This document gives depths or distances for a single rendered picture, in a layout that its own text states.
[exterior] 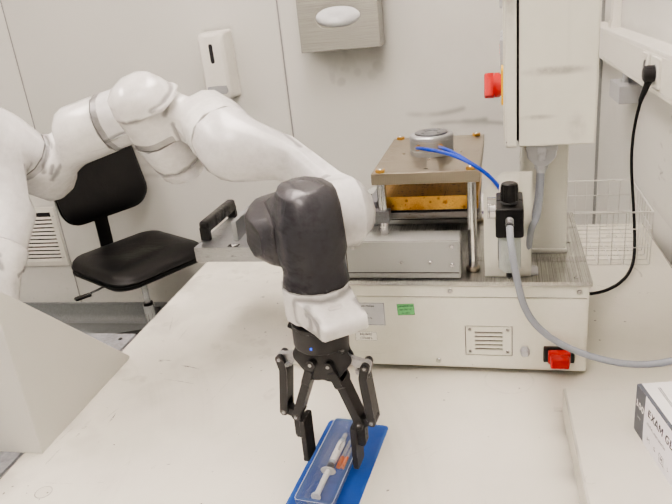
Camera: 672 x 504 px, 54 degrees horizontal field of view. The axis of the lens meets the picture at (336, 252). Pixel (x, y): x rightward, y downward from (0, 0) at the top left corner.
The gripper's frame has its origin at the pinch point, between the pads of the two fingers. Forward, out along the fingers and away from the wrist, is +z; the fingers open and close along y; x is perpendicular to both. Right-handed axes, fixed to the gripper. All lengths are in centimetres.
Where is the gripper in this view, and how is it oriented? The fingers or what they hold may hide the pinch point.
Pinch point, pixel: (332, 442)
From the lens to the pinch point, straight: 98.5
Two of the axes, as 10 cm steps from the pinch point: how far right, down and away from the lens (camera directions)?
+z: 0.9, 9.2, 3.7
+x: -3.2, 3.8, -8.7
